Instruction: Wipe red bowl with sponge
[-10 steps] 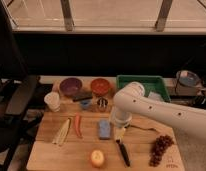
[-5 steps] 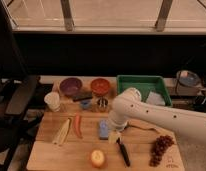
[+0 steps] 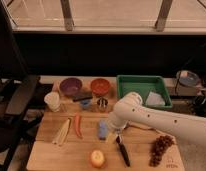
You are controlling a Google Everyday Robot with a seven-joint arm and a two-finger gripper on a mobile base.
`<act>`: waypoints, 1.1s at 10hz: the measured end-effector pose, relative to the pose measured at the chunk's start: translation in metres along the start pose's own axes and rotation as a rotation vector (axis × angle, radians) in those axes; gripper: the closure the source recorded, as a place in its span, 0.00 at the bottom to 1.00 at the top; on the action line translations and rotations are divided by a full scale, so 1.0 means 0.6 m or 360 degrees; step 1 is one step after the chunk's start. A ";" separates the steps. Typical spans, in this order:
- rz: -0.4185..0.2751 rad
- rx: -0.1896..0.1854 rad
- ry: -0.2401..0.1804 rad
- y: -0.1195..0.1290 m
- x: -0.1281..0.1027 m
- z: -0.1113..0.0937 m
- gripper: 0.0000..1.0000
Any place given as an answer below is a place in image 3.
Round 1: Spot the white plastic cup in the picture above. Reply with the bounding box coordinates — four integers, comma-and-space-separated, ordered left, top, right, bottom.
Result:
44, 92, 60, 112

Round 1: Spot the blue sponge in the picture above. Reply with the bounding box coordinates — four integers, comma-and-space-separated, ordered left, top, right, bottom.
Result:
98, 120, 108, 140

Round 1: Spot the black rectangular block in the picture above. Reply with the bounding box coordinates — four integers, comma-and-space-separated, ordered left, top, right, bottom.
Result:
72, 92, 93, 102

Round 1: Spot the green plastic tray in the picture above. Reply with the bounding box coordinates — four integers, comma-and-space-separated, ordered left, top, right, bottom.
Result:
116, 75, 172, 110

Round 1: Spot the bunch of red grapes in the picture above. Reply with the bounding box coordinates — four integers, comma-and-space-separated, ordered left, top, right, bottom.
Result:
149, 135, 174, 167

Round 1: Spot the white cloth in tray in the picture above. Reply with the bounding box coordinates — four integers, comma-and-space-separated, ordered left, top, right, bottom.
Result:
145, 92, 165, 106

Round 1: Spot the yellow apple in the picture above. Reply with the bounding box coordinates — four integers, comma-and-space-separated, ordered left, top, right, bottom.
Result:
90, 150, 105, 168

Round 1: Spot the black office chair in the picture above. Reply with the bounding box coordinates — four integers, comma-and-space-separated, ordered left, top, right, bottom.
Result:
0, 75, 43, 171

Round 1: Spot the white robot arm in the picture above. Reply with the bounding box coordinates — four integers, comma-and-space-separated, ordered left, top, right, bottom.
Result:
107, 92, 206, 147

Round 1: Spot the grey round device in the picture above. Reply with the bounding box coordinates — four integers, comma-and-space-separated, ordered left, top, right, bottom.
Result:
176, 70, 201, 87

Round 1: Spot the red bowl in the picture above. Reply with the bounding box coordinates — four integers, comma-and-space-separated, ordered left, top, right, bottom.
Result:
90, 78, 111, 96

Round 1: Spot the purple bowl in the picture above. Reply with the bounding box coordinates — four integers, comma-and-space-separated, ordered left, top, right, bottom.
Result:
60, 77, 82, 96

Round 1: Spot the orange carrot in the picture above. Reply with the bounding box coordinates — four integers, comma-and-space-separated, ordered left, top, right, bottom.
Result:
74, 114, 82, 139

